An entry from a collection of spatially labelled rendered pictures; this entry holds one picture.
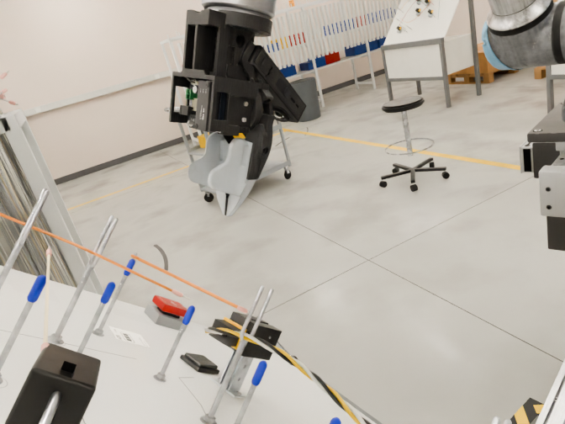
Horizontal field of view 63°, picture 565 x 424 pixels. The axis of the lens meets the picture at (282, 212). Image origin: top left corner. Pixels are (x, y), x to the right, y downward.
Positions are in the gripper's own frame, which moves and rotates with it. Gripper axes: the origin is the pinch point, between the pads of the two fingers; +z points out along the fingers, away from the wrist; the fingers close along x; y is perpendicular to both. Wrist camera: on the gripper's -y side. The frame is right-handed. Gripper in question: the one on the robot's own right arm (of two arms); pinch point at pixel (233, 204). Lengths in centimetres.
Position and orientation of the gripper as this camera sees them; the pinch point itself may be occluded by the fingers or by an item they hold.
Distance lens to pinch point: 54.3
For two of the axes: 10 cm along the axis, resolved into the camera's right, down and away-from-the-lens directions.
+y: -6.8, 0.8, -7.3
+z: -1.3, 9.6, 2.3
